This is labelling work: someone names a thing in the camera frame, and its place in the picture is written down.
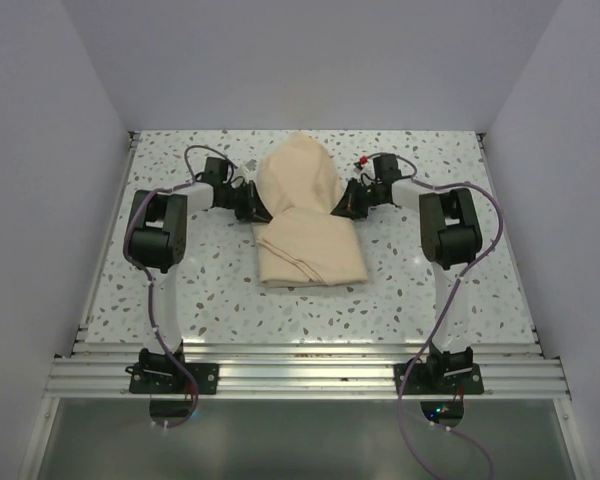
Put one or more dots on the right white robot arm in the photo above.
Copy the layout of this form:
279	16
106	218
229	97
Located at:
451	240

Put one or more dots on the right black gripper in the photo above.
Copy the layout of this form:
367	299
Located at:
353	199

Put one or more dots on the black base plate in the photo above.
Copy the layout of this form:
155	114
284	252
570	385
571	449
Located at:
421	381
165	378

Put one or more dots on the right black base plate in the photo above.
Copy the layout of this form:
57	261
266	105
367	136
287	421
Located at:
421	381

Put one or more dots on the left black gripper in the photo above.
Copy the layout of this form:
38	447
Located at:
253	203

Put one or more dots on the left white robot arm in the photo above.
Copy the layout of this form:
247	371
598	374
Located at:
155	242

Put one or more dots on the beige cloth mat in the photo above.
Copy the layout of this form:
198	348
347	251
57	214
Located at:
305	244

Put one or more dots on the aluminium rail frame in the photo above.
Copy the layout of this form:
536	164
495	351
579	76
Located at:
307	371

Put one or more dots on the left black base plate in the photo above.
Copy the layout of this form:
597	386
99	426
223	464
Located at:
165	378

